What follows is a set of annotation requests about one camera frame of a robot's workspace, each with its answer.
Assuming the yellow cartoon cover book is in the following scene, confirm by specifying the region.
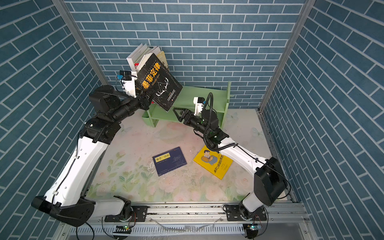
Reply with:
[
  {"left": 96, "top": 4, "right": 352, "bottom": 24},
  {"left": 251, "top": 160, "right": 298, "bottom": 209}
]
[{"left": 194, "top": 146, "right": 233, "bottom": 180}]

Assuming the right aluminium corner post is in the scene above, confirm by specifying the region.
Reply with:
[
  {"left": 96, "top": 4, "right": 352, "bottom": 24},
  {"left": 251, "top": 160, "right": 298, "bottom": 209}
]
[{"left": 257, "top": 0, "right": 317, "bottom": 113}]

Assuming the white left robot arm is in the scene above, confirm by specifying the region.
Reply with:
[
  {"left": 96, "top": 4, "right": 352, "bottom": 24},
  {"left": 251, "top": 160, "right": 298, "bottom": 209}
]
[{"left": 31, "top": 85, "right": 154, "bottom": 227}]

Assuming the dark blue book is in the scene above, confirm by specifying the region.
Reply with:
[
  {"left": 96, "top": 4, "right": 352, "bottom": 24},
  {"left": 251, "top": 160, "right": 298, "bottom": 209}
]
[{"left": 153, "top": 147, "right": 187, "bottom": 177}]

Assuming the white paperback book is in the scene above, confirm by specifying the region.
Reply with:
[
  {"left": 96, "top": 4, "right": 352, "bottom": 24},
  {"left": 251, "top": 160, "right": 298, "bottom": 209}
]
[{"left": 126, "top": 44, "right": 152, "bottom": 71}]

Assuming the left aluminium corner post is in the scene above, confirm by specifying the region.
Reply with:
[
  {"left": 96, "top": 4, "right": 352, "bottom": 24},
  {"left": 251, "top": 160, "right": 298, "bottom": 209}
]
[{"left": 52, "top": 0, "right": 109, "bottom": 85}]

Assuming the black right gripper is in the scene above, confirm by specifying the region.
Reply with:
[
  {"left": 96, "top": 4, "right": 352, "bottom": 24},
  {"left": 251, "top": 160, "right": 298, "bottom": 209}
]
[{"left": 175, "top": 107, "right": 212, "bottom": 139}]

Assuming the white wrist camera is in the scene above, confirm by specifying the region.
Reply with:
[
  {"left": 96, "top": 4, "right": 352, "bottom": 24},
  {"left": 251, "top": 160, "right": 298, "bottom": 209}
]
[
  {"left": 117, "top": 70, "right": 138, "bottom": 98},
  {"left": 193, "top": 97, "right": 206, "bottom": 116}
]

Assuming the green plastic side bin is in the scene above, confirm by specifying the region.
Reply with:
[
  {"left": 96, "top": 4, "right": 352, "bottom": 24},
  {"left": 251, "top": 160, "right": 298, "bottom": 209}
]
[{"left": 142, "top": 111, "right": 155, "bottom": 128}]

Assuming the green nature encyclopedia book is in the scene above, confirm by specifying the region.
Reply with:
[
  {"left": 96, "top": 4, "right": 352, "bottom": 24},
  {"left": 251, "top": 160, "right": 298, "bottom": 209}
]
[{"left": 135, "top": 45, "right": 161, "bottom": 71}]

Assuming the aluminium corner post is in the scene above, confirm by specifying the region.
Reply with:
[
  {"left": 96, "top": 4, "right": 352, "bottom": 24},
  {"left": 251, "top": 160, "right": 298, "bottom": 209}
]
[
  {"left": 52, "top": 0, "right": 109, "bottom": 85},
  {"left": 257, "top": 0, "right": 317, "bottom": 113}
]

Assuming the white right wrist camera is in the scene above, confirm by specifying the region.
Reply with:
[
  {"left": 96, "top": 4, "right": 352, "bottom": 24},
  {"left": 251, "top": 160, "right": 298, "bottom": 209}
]
[{"left": 193, "top": 97, "right": 206, "bottom": 116}]

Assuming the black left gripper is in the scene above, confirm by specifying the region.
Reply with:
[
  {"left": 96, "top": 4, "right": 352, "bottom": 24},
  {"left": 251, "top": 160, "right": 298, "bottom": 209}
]
[{"left": 108, "top": 86, "right": 156, "bottom": 126}]

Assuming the yellow history book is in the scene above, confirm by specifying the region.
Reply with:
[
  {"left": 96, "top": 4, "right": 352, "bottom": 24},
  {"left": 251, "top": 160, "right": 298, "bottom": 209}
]
[{"left": 157, "top": 51, "right": 169, "bottom": 70}]

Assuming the green metal bookshelf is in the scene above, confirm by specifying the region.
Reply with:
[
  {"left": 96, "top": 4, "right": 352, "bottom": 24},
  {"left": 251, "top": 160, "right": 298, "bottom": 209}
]
[{"left": 140, "top": 80, "right": 235, "bottom": 128}]

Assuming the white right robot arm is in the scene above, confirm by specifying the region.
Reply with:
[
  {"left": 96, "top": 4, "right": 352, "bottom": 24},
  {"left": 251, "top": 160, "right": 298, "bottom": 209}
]
[{"left": 173, "top": 108, "right": 288, "bottom": 220}]

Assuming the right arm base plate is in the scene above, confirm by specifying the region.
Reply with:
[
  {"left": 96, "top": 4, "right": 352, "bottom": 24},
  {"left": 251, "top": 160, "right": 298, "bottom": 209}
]
[{"left": 222, "top": 205, "right": 267, "bottom": 222}]

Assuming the black slipcase box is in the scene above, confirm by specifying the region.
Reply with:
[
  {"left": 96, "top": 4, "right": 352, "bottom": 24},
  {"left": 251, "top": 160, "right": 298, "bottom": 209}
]
[{"left": 135, "top": 54, "right": 183, "bottom": 112}]

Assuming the black corrugated cable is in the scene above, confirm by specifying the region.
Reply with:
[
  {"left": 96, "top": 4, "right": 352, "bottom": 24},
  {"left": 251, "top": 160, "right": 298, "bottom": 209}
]
[{"left": 193, "top": 92, "right": 239, "bottom": 152}]

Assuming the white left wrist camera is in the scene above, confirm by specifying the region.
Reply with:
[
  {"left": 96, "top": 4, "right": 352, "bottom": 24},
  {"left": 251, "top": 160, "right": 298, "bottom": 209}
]
[{"left": 117, "top": 70, "right": 138, "bottom": 98}]

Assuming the aluminium front rail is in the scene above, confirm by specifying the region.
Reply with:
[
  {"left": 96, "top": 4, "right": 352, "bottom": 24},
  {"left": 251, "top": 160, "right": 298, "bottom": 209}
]
[{"left": 53, "top": 201, "right": 317, "bottom": 240}]

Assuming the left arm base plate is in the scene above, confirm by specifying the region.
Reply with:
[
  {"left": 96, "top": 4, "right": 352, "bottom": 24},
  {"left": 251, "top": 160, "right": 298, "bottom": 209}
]
[{"left": 104, "top": 206, "right": 148, "bottom": 223}]

